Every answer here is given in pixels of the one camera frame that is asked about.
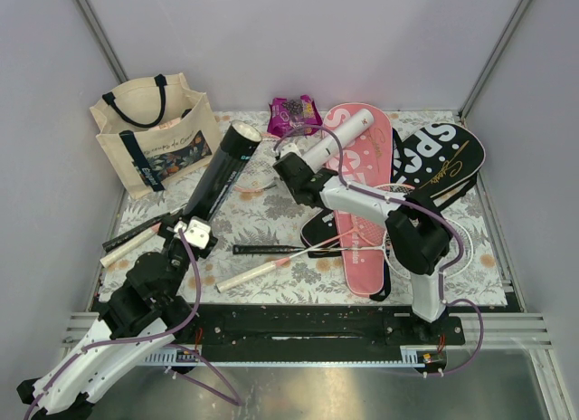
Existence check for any white shuttlecock tube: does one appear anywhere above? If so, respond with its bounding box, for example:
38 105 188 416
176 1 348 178
302 107 375 173

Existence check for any black shuttlecock tube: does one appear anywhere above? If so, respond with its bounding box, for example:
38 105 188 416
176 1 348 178
183 120 262 222

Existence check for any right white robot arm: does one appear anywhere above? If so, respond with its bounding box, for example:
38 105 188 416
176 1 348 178
273 151 458 344

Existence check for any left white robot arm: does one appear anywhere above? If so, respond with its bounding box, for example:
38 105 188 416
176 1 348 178
17 217 216 419

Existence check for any purple snack packet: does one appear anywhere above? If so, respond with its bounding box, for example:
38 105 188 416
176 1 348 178
267 95 322 138

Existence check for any pink white racket right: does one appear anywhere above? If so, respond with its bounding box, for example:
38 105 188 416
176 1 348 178
215 182 435 292

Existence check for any pink racket cover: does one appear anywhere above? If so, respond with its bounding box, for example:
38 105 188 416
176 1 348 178
323 103 393 297

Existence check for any floral patterned table mat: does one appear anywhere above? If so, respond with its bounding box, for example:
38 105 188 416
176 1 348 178
98 110 507 307

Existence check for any black racket cover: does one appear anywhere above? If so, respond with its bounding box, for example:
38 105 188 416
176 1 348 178
392 122 486 211

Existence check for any beige canvas tote bag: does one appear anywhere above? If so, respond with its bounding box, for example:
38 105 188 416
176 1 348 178
90 72 223 199

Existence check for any pink frame badminton racket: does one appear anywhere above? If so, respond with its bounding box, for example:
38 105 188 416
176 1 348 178
100 133 280 268

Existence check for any black frame badminton racket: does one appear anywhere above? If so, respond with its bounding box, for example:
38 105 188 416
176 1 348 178
102 207 183 253

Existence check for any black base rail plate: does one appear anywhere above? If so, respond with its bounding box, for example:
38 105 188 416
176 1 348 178
177 304 465 359

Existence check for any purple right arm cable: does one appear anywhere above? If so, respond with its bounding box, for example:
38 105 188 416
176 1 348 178
271 124 485 380

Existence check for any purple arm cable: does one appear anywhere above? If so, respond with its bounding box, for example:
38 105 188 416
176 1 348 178
22 227 243 419
271 124 485 380

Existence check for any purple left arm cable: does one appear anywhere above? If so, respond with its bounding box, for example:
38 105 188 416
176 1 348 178
22 227 243 419

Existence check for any white frame racket black handle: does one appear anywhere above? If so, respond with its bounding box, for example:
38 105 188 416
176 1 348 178
232 219 474 277

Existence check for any white cable duct strip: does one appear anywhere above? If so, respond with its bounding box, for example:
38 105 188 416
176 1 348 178
140 347 438 368

